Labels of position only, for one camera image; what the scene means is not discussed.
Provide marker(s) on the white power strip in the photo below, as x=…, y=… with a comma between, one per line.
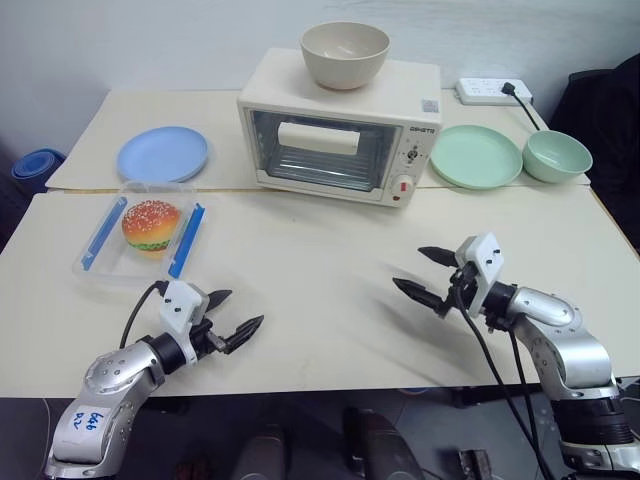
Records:
x=480, y=92

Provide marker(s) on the black chair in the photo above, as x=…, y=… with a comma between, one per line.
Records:
x=600, y=125

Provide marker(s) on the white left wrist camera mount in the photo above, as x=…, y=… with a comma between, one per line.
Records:
x=179, y=305

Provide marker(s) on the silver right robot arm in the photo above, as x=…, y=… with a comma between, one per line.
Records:
x=575, y=350

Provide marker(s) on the blue plate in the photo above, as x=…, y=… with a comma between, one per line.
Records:
x=160, y=152

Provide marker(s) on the cream toaster oven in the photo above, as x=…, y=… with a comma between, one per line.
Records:
x=280, y=82

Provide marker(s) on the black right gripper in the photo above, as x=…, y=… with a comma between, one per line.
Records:
x=462, y=290

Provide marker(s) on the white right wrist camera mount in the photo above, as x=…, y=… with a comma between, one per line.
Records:
x=482, y=260

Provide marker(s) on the green plate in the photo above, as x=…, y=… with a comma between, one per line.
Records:
x=475, y=155

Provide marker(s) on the clear plastic container blue clips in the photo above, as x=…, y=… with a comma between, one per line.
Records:
x=107, y=272

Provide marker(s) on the green bowl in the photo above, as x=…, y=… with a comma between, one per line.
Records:
x=557, y=162

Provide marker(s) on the blue container clip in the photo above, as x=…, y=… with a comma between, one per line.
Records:
x=187, y=240
x=102, y=232

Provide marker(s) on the beige bowl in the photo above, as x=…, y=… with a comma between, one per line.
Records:
x=345, y=62

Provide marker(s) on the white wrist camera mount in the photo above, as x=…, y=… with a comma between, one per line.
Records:
x=482, y=260
x=179, y=305

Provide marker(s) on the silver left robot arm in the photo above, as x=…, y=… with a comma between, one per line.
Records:
x=107, y=390

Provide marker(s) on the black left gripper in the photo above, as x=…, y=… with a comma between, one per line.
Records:
x=202, y=335

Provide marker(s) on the toy hamburger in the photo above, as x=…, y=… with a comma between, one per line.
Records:
x=150, y=225

